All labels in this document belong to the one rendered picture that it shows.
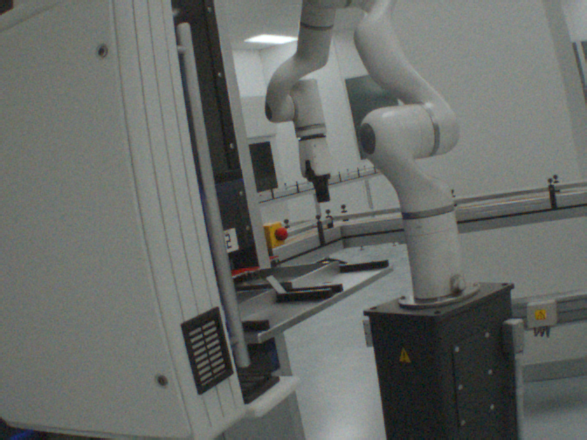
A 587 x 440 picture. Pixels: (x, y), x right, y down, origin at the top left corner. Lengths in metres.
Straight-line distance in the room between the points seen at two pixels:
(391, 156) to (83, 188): 0.69
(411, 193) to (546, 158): 1.79
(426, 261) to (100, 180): 0.77
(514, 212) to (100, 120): 1.92
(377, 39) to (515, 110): 1.74
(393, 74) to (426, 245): 0.37
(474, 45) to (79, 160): 2.51
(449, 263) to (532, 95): 1.81
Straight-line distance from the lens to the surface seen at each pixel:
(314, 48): 1.99
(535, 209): 2.76
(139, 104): 1.13
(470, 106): 3.43
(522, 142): 3.38
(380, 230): 2.97
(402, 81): 1.69
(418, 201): 1.63
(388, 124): 1.59
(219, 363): 1.22
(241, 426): 2.22
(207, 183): 1.29
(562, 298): 2.83
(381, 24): 1.73
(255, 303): 1.83
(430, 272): 1.64
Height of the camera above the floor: 1.20
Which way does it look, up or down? 4 degrees down
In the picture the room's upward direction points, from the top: 10 degrees counter-clockwise
